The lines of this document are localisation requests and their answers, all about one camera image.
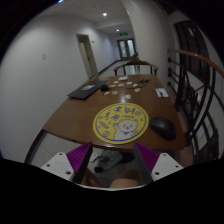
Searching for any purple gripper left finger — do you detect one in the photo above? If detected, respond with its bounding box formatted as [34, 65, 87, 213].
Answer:
[66, 142, 93, 184]

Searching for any wooden chair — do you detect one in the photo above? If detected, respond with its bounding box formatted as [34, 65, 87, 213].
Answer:
[113, 57, 158, 75]

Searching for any yellow round cat mousepad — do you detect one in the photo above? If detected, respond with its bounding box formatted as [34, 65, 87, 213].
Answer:
[93, 103, 149, 145]

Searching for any black laptop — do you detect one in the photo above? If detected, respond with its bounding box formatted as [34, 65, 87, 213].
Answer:
[68, 80, 107, 100]

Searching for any white side door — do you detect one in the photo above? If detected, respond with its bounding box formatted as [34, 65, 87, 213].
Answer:
[77, 34, 99, 79]

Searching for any green exit sign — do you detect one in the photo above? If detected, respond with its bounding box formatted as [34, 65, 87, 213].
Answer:
[120, 32, 128, 36]

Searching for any black computer mouse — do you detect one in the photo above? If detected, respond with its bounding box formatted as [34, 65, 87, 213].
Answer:
[149, 117, 176, 141]

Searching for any white card on table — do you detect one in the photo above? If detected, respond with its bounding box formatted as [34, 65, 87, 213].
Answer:
[118, 77, 128, 81]

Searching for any small black box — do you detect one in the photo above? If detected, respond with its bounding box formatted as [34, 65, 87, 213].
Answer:
[100, 85, 109, 92]

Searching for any white notepad with pen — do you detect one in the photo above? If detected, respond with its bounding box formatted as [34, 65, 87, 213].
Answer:
[156, 88, 168, 98]

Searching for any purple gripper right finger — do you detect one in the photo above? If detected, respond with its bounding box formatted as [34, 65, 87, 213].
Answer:
[133, 143, 159, 184]

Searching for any double glass door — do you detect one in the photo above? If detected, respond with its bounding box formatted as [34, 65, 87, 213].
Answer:
[117, 38, 136, 60]

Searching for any wooden stair handrail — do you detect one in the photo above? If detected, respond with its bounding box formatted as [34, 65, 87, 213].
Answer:
[167, 48, 224, 78]

